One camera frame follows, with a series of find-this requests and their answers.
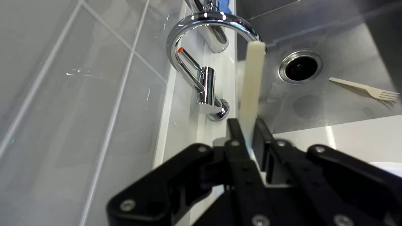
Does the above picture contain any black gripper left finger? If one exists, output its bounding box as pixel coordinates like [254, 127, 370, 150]
[106, 118, 265, 226]

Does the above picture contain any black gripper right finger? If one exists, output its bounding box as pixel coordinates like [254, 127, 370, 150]
[253, 118, 402, 226]

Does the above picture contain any white plastic utensil handle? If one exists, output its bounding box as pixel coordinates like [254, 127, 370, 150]
[238, 40, 268, 146]

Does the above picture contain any cream plastic fork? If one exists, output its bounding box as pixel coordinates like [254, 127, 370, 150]
[328, 77, 401, 103]

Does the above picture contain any small chrome faucet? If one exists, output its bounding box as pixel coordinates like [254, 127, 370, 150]
[166, 11, 262, 123]

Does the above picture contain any sink drain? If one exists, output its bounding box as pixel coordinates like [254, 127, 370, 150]
[277, 49, 325, 84]

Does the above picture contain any stainless steel sink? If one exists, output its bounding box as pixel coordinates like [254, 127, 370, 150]
[234, 0, 402, 136]

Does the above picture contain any tall chrome faucet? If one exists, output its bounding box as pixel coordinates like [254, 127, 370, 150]
[184, 0, 232, 54]

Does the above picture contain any blue sponge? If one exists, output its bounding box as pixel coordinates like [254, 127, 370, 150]
[218, 0, 233, 14]

